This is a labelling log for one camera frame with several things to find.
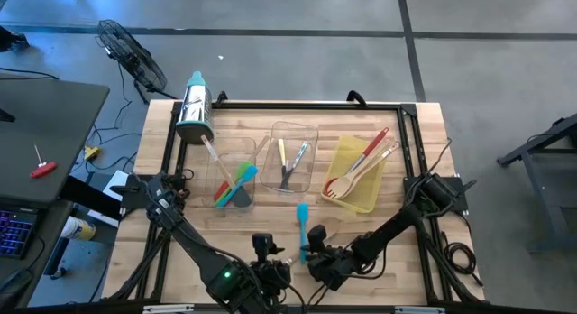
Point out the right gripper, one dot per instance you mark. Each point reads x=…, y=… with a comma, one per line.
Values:
x=333, y=266

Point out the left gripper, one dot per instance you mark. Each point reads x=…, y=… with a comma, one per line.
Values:
x=270, y=280

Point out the bright blue silicone spatula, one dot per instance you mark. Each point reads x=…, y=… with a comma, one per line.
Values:
x=302, y=212

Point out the wooden spork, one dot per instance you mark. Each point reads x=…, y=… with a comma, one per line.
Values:
x=342, y=185

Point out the green silicone spatula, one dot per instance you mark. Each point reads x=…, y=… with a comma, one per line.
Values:
x=243, y=169

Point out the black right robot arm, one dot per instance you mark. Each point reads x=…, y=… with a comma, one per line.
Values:
x=396, y=224

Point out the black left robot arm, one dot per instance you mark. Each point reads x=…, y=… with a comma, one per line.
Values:
x=198, y=251

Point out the clear plastic bin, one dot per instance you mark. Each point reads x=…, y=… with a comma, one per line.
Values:
x=212, y=169
x=311, y=178

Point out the yellow plastic bin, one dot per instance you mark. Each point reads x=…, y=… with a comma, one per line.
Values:
x=360, y=196

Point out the black clamp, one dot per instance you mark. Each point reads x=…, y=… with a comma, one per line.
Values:
x=356, y=97
x=222, y=97

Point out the white and yellow can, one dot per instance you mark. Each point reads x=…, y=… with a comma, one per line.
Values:
x=79, y=228

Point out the yellow connector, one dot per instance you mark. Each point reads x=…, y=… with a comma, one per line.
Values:
x=91, y=152

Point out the black floor fan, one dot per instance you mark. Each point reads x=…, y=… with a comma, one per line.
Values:
x=130, y=57

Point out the dark metal stand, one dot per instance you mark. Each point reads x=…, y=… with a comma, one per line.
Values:
x=541, y=142

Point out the dark gray desk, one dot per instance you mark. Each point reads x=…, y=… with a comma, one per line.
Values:
x=49, y=124

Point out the backlit keyboard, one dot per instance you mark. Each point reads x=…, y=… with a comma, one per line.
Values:
x=15, y=233

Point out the silver metal bracket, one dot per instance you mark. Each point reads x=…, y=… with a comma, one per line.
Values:
x=169, y=309
x=419, y=310

